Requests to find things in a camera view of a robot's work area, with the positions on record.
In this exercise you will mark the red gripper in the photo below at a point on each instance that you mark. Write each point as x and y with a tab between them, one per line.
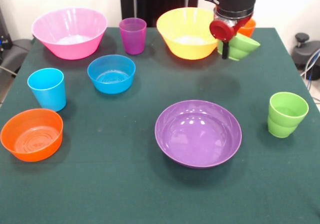
222	32

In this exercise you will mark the green plastic bowl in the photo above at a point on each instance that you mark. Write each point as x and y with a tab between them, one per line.
242	47

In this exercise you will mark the yellow plastic bowl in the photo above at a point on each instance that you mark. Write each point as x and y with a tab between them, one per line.
185	29

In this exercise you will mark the purple plastic bowl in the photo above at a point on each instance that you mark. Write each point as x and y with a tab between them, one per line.
197	139

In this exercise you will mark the orange plastic cup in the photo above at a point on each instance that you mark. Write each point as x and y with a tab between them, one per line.
248	30

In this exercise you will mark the purple plastic cup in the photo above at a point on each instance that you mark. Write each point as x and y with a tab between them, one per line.
132	42

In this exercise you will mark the green plastic cup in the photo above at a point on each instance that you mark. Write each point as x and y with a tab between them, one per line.
285	126

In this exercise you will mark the blue plastic bowl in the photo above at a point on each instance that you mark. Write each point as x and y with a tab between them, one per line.
111	84

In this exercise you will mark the pink plastic bowl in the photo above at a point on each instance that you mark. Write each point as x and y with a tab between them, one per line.
70	47

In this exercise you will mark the dark green tablecloth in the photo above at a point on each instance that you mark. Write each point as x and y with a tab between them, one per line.
125	184

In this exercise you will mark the blue plastic cup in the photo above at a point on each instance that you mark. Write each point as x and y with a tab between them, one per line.
50	96

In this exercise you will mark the grey chair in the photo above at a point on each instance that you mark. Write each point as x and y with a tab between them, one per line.
15	52

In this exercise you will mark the orange plastic bowl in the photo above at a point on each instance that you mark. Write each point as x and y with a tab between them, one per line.
32	149

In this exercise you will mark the dark equipment box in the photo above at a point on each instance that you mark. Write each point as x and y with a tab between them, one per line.
3	42

